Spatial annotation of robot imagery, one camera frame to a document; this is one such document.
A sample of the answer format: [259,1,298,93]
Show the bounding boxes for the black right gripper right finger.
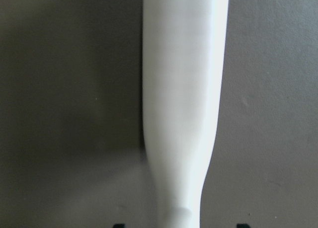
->
[237,224,248,228]

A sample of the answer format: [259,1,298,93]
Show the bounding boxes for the beige hand brush black bristles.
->
[142,0,229,228]

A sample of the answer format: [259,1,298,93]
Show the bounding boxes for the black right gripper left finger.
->
[113,224,124,228]

